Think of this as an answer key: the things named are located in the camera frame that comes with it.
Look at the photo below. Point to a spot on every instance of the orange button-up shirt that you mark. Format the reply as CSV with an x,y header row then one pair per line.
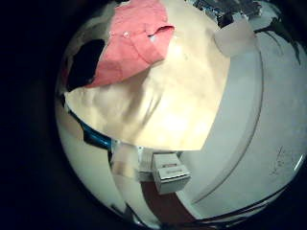
x,y
134,48

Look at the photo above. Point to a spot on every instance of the blue curved pipe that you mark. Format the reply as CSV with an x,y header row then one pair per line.
x,y
94,136

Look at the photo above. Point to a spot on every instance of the white printed carton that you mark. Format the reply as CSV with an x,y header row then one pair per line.
x,y
171,175

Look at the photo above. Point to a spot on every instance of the white round planter pot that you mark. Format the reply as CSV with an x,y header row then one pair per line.
x,y
235,36

